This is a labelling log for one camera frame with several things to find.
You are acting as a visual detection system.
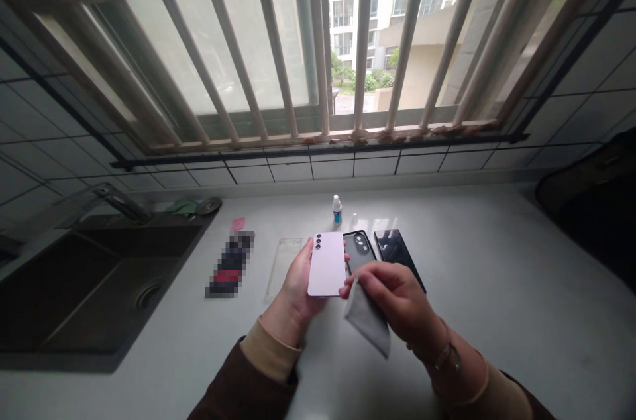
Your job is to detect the black smartphone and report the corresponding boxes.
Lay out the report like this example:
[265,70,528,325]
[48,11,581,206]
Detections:
[373,229,428,295]

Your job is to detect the barred window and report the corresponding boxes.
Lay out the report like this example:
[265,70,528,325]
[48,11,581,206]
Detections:
[0,0,612,170]

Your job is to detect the black phone case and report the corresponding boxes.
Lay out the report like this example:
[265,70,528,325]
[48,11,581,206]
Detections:
[341,229,382,277]

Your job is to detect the person's right hand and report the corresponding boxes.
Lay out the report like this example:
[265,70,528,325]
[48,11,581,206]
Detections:
[339,261,443,347]

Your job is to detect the dark rectangular packet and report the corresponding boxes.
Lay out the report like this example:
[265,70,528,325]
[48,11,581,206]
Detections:
[204,229,256,299]

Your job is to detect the steel kitchen faucet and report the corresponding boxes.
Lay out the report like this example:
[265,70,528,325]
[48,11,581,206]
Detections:
[54,182,153,228]

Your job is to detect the person's left thumb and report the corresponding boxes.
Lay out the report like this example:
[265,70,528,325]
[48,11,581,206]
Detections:
[303,294,331,317]

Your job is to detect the grey microfibre cleaning cloth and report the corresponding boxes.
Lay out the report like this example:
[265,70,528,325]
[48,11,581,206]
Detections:
[343,282,392,360]

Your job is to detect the person's right thumb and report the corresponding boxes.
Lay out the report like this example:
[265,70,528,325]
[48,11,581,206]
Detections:
[356,274,394,314]

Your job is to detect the green cloth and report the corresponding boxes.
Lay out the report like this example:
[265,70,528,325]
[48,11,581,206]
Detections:
[168,198,199,219]

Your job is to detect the person's right index finger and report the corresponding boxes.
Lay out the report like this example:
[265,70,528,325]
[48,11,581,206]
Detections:
[339,266,381,299]

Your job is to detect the person's left hand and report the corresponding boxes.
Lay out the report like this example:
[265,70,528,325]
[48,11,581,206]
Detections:
[268,236,350,331]

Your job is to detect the clear transparent phone case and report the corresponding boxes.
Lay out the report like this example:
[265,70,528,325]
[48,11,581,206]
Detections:
[263,237,304,303]

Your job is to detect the person's left index finger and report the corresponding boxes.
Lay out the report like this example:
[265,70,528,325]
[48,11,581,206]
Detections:
[293,236,315,276]

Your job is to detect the pale pink smartphone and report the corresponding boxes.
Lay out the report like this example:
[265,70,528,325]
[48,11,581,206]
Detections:
[307,231,347,298]

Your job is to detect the black bag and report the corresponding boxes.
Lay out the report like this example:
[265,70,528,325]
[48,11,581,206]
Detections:
[535,127,636,293]

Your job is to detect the person's right fingers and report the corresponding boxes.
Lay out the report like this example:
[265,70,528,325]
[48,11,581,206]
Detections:
[370,261,423,284]

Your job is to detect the dark steel kitchen sink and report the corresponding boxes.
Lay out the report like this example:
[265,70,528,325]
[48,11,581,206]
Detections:
[0,213,217,374]

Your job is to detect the round metal sink strainer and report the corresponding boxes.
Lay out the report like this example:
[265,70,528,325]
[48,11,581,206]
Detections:
[194,197,223,217]

